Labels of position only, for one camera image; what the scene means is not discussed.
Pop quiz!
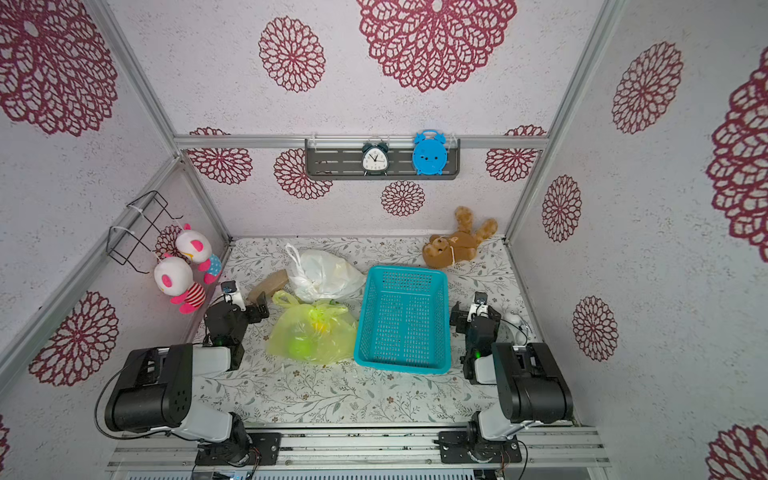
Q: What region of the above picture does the yellow fruit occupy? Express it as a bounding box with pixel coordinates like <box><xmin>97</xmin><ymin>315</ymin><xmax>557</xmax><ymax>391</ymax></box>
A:
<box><xmin>311</xmin><ymin>318</ymin><xmax>331</xmax><ymax>334</ymax></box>

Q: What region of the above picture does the grey wall shelf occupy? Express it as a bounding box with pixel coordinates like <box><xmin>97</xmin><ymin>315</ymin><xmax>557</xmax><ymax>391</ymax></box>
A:
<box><xmin>304</xmin><ymin>138</ymin><xmax>461</xmax><ymax>181</ymax></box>

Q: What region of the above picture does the white alarm clock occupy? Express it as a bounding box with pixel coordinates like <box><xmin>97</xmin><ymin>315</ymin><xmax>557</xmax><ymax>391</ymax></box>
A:
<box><xmin>502</xmin><ymin>312</ymin><xmax>535</xmax><ymax>346</ymax></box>

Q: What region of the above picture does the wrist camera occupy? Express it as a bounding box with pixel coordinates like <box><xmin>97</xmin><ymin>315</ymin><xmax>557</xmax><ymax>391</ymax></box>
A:
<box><xmin>220</xmin><ymin>280</ymin><xmax>246</xmax><ymax>311</ymax></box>
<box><xmin>468</xmin><ymin>292</ymin><xmax>489</xmax><ymax>321</ymax></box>

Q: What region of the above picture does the yellow-green plastic bag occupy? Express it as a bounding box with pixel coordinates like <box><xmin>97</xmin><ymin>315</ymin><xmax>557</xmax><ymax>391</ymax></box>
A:
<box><xmin>266</xmin><ymin>290</ymin><xmax>357</xmax><ymax>365</ymax></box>

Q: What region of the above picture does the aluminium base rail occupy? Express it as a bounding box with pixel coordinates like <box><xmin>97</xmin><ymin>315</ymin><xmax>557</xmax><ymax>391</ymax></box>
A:
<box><xmin>106</xmin><ymin>425</ymin><xmax>612</xmax><ymax>472</ymax></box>

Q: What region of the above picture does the brown teddy bear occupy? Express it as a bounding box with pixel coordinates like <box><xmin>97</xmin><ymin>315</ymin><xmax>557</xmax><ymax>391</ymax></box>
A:
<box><xmin>422</xmin><ymin>206</ymin><xmax>498</xmax><ymax>269</ymax></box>

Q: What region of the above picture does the green apple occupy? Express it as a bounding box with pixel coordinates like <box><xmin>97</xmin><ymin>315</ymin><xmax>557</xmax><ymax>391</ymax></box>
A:
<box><xmin>287</xmin><ymin>337</ymin><xmax>314</xmax><ymax>361</ymax></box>

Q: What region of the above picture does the wooden block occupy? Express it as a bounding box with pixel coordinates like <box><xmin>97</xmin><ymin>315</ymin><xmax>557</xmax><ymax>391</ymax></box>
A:
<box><xmin>246</xmin><ymin>269</ymin><xmax>289</xmax><ymax>305</ymax></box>

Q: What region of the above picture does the white pink plush upper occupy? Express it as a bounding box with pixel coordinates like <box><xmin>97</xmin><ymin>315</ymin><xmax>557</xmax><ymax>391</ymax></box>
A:
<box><xmin>175</xmin><ymin>224</ymin><xmax>222</xmax><ymax>285</ymax></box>

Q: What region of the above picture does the white pink plush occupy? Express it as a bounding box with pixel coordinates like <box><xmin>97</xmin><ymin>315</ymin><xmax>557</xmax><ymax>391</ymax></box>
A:
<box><xmin>175</xmin><ymin>224</ymin><xmax>222</xmax><ymax>285</ymax></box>
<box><xmin>153</xmin><ymin>256</ymin><xmax>206</xmax><ymax>314</ymax></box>

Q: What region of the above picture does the teal plastic basket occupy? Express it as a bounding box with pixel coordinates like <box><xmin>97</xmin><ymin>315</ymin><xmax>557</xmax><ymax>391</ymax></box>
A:
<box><xmin>354</xmin><ymin>265</ymin><xmax>452</xmax><ymax>375</ymax></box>

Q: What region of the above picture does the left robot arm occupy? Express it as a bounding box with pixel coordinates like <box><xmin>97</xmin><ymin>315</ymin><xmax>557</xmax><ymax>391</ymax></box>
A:
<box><xmin>95</xmin><ymin>295</ymin><xmax>281</xmax><ymax>469</ymax></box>

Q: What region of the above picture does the white plastic bag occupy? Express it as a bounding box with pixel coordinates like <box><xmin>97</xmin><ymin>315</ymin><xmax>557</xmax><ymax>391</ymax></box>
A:
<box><xmin>285</xmin><ymin>243</ymin><xmax>366</xmax><ymax>303</ymax></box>

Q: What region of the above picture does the dark green alarm clock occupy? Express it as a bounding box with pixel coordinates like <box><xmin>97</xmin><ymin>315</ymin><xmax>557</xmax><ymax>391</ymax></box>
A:
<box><xmin>362</xmin><ymin>142</ymin><xmax>390</xmax><ymax>176</ymax></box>

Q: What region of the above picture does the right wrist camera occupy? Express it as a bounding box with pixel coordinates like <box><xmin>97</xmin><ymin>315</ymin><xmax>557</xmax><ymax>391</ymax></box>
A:
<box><xmin>468</xmin><ymin>292</ymin><xmax>489</xmax><ymax>321</ymax></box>

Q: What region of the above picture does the white pink plush lower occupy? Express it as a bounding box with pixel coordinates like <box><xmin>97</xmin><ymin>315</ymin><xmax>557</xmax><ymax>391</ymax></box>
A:
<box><xmin>153</xmin><ymin>256</ymin><xmax>206</xmax><ymax>314</ymax></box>

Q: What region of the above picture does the black wire rack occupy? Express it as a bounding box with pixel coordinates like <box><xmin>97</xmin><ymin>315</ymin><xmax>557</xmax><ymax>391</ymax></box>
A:
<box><xmin>105</xmin><ymin>190</ymin><xmax>183</xmax><ymax>275</ymax></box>

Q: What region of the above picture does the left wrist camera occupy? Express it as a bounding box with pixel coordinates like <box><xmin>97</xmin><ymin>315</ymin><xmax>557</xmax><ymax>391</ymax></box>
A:
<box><xmin>220</xmin><ymin>280</ymin><xmax>246</xmax><ymax>311</ymax></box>

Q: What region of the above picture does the blue alarm clock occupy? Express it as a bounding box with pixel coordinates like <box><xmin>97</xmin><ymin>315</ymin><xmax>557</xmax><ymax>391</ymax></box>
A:
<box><xmin>412</xmin><ymin>130</ymin><xmax>448</xmax><ymax>175</ymax></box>

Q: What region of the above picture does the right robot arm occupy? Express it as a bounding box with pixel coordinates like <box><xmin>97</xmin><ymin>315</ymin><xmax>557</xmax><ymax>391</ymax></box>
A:
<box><xmin>435</xmin><ymin>294</ymin><xmax>573</xmax><ymax>465</ymax></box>

